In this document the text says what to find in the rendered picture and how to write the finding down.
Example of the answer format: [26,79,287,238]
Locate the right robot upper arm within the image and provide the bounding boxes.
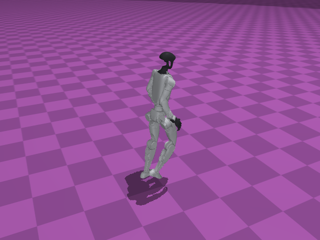
[159,76,176,106]

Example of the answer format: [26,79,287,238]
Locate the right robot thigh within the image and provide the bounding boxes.
[159,115,177,150]

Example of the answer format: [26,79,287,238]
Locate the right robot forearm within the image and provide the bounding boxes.
[162,100,176,121]

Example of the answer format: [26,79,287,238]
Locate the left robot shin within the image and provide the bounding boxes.
[144,140,157,173]

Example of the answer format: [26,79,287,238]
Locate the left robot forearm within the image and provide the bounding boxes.
[148,93,156,105]

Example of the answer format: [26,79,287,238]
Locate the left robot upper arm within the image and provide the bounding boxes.
[146,69,158,94]

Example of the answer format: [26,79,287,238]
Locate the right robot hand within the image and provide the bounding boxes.
[170,117,182,131]

